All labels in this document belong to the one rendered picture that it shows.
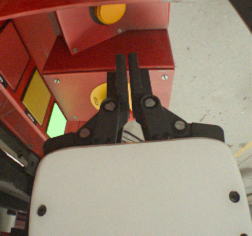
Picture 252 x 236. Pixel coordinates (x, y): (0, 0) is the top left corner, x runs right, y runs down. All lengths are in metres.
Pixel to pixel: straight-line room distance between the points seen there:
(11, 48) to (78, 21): 0.08
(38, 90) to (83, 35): 0.08
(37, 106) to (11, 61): 0.06
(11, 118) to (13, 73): 0.25
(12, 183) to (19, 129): 0.11
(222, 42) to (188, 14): 0.29
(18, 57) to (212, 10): 1.01
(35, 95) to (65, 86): 0.05
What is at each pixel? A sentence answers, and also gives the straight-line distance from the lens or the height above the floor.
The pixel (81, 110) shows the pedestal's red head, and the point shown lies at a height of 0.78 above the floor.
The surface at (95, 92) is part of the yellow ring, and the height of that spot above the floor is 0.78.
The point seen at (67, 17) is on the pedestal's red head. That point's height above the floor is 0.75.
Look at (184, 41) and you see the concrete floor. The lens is 1.19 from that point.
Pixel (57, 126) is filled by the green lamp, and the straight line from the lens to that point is 0.28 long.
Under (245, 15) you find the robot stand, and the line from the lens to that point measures 0.84.
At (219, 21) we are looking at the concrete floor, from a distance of 1.17.
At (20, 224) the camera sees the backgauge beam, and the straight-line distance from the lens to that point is 1.28.
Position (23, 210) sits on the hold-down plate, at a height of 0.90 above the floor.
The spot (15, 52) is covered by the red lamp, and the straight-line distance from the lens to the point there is 0.20.
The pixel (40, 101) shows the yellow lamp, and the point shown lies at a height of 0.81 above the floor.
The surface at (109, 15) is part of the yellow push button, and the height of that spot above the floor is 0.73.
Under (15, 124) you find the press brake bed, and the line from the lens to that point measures 0.45.
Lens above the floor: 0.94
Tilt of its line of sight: 35 degrees down
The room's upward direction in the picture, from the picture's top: 177 degrees counter-clockwise
